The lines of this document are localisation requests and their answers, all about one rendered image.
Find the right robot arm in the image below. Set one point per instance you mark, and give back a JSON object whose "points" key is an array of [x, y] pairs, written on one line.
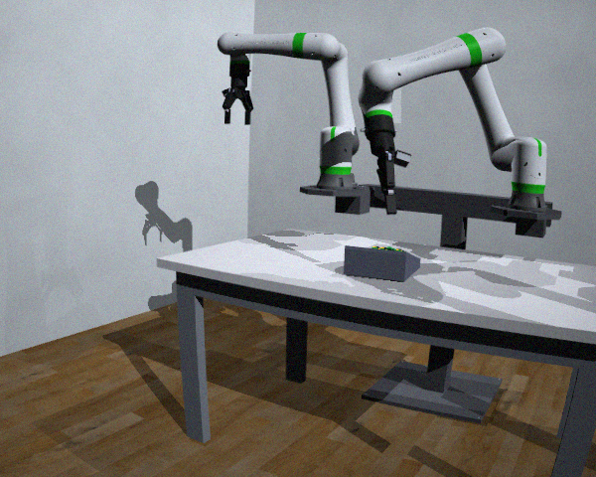
{"points": [[336, 143]]}

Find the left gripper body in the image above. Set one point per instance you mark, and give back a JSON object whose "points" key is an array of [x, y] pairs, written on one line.
{"points": [[380, 143]]}

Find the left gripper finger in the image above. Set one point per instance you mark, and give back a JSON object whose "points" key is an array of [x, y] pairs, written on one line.
{"points": [[389, 181], [380, 175]]}

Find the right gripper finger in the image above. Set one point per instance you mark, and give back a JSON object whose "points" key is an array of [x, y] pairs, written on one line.
{"points": [[227, 104], [247, 103]]}

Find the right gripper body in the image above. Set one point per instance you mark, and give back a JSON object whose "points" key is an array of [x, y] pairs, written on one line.
{"points": [[238, 83]]}

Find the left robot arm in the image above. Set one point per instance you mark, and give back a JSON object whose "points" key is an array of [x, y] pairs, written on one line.
{"points": [[469, 54]]}

